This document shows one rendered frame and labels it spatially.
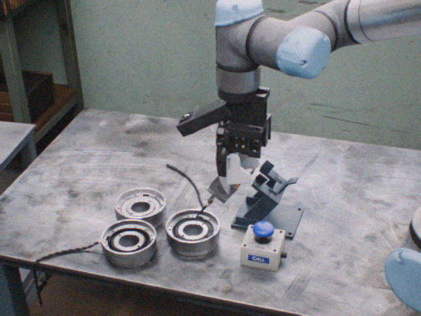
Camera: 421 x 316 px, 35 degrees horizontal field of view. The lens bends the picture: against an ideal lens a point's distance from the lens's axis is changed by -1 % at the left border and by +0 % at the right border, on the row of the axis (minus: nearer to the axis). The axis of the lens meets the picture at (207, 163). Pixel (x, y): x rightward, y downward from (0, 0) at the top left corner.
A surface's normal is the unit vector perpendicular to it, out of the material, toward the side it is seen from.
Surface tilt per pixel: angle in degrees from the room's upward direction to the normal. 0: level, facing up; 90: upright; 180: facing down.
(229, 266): 0
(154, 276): 0
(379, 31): 111
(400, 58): 90
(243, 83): 90
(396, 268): 97
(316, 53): 90
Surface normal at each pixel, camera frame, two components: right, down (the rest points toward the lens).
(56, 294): -0.02, -0.84
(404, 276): -0.69, 0.51
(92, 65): -0.29, 0.52
